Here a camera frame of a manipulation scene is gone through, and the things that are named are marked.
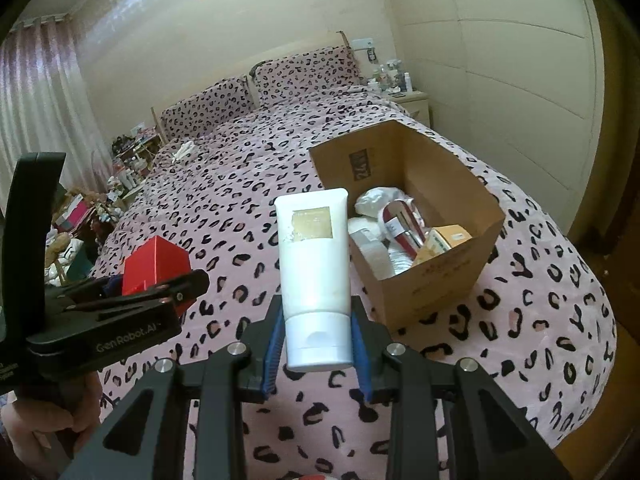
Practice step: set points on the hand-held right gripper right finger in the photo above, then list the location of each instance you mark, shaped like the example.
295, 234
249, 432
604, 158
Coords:
361, 360

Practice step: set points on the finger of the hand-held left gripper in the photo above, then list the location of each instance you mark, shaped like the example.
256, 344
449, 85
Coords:
114, 284
190, 285

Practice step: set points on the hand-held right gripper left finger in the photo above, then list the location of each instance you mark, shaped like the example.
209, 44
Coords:
274, 360

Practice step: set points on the red box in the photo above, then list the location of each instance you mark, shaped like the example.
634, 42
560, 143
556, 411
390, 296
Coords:
155, 265

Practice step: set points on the white tube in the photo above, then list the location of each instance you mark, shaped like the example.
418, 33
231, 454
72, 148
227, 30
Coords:
312, 280

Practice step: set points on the brown cardboard box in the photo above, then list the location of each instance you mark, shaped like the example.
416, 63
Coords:
445, 175

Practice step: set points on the person's left hand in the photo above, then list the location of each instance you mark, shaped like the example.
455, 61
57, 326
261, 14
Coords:
35, 425

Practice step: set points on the pile of toys and boxes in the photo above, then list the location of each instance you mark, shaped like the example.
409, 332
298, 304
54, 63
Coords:
75, 240

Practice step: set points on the cluttered toy shelf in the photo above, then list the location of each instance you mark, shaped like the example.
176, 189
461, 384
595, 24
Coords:
132, 160

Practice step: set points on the white crumpled cloth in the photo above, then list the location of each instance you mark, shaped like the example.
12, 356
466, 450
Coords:
182, 150

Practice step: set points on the red and white packet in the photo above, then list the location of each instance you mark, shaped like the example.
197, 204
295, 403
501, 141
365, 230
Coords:
405, 230

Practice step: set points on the white plastic bag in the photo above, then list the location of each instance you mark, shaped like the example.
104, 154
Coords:
382, 202

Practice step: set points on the pink leopard print blanket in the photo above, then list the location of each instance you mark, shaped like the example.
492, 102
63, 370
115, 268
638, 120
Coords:
525, 335

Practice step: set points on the leopard print pillow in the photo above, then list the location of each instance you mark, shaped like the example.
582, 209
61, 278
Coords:
305, 77
207, 110

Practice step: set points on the pink sheer curtain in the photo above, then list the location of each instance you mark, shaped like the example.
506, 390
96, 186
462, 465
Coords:
45, 110

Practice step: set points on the beige nightstand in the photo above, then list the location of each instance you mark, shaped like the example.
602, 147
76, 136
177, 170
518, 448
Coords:
412, 107

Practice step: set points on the white panelled wardrobe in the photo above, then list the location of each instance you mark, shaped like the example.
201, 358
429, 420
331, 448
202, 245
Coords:
525, 85

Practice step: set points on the brown wooden door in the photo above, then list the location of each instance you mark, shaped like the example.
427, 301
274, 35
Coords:
622, 160

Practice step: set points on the white wall socket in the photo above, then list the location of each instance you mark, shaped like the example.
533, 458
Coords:
361, 42

